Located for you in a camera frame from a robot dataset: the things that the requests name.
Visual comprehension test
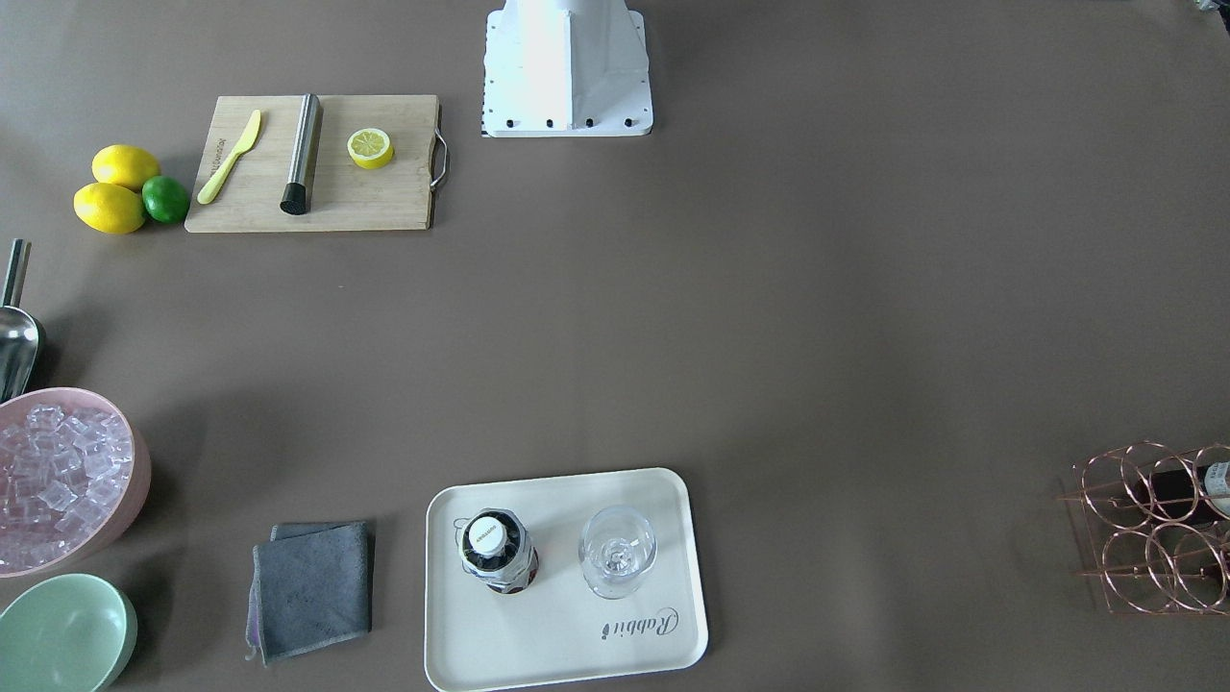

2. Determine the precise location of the whole yellow lemon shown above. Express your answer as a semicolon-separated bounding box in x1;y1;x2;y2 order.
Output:
73;183;146;234

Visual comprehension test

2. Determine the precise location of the green lime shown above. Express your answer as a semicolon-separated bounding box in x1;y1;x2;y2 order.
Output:
140;175;192;224

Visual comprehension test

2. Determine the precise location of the tea bottle one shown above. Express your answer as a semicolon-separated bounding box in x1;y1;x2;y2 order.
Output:
458;508;539;595

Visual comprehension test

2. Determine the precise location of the clear wine glass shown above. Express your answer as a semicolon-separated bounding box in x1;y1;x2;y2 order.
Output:
578;505;658;600

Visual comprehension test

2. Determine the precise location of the yellow plastic knife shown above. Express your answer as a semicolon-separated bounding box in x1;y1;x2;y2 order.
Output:
196;109;263;205

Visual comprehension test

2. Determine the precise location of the steel muddler black tip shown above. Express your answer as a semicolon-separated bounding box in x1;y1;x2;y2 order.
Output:
280;93;322;215

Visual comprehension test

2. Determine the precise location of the steel ice scoop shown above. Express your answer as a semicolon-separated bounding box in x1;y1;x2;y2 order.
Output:
1;238;44;403

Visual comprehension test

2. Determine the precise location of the copper wire bottle basket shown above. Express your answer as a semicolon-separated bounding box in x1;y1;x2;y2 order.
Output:
1059;439;1229;618

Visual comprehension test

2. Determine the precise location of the bamboo cutting board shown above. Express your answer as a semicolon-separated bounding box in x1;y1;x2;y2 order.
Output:
185;93;446;234

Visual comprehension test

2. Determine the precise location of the cream rabbit tray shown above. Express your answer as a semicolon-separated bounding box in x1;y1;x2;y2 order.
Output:
426;467;710;691

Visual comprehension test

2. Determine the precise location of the pink bowl of ice cubes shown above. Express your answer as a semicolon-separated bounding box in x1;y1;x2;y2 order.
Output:
1;388;151;579

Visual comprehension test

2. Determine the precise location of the grey folded cloth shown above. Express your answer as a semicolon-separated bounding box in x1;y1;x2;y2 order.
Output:
246;521;374;666

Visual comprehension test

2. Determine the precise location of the lemon half slice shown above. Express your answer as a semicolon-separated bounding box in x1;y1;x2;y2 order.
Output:
346;127;395;170

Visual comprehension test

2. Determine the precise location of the tea bottle two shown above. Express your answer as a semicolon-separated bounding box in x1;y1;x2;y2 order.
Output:
1129;461;1229;529

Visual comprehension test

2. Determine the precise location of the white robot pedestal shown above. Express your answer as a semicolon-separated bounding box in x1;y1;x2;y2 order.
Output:
480;1;654;136

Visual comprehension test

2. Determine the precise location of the green empty bowl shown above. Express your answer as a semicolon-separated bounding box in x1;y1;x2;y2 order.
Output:
1;573;139;691

